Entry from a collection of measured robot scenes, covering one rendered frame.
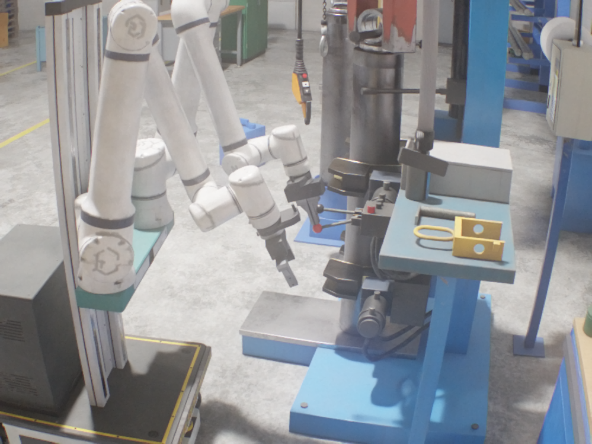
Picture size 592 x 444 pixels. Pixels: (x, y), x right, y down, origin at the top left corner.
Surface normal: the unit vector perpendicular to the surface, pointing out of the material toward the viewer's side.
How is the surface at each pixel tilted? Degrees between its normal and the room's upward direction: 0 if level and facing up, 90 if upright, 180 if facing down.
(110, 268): 99
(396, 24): 90
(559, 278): 0
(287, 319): 0
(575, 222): 90
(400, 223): 0
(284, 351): 90
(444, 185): 90
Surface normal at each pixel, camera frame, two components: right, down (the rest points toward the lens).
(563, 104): -0.27, 0.37
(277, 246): 0.05, 0.50
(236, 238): 0.01, -0.92
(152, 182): 0.51, 0.35
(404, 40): 0.26, 0.38
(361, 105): -0.69, 0.27
